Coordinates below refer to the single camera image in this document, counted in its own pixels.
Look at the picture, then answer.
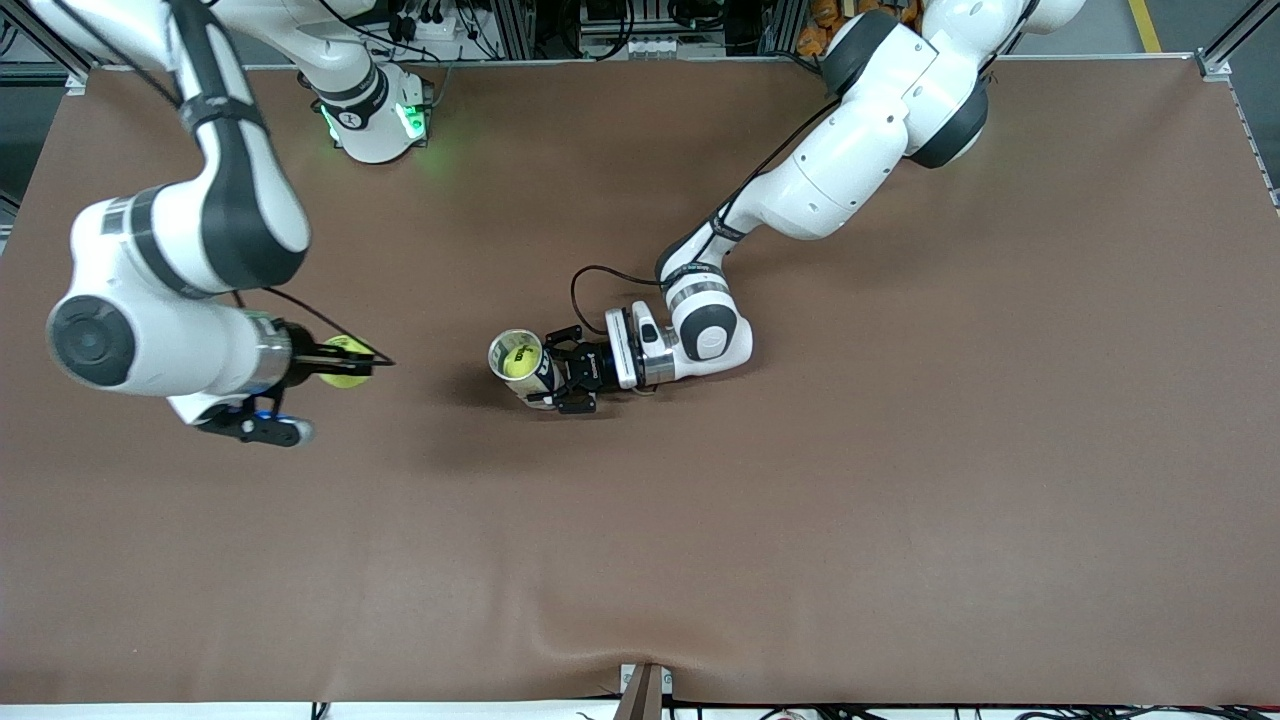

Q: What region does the blue white tennis ball can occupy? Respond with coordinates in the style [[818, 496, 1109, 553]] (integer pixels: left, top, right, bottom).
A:
[[487, 328, 561, 411]]

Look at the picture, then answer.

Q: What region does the orange bread rolls pile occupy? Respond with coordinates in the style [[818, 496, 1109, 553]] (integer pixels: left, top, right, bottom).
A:
[[797, 0, 921, 58]]

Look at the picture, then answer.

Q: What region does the metal table edge bracket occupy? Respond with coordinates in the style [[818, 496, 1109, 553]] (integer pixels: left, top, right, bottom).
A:
[[619, 662, 674, 720]]

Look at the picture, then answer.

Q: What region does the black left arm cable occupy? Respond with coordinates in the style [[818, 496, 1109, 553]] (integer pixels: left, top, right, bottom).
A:
[[570, 264, 669, 323]]

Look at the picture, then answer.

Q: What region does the aluminium frame profile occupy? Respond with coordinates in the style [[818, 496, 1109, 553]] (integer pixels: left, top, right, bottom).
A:
[[1195, 0, 1280, 83]]

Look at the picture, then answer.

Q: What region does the white power strip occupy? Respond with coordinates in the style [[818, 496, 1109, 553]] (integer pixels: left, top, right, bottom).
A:
[[385, 8, 471, 43]]

